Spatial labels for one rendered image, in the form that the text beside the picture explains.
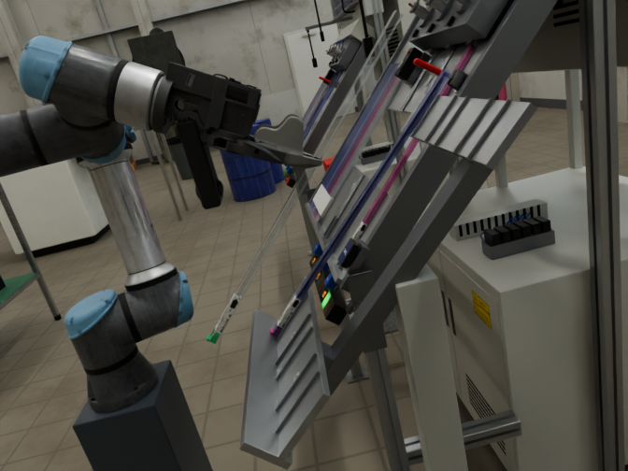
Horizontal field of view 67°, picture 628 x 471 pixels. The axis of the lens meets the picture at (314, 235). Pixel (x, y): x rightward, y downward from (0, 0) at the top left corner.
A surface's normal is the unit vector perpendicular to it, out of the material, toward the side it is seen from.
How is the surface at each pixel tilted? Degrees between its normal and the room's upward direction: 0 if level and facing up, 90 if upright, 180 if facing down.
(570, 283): 90
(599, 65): 90
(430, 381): 90
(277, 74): 90
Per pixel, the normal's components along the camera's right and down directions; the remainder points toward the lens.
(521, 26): 0.11, 0.30
